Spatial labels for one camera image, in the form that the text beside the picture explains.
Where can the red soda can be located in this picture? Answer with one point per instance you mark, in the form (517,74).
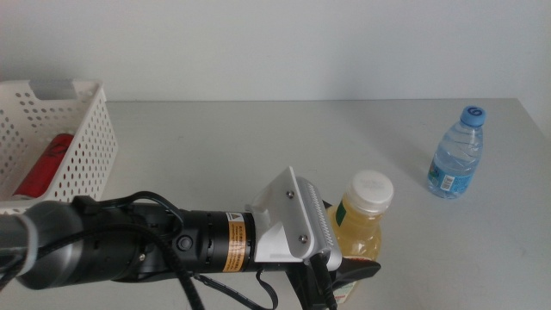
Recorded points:
(43,172)

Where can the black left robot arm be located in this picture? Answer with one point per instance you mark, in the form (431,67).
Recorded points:
(107,254)

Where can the yellow juice bottle white cap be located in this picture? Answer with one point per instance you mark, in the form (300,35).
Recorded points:
(359,228)

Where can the clear water bottle blue cap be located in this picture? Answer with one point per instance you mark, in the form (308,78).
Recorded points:
(456,159)

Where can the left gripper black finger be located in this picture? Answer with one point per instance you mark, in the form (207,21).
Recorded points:
(327,205)
(359,271)

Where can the white perforated plastic basket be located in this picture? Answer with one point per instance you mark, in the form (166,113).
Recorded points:
(97,129)

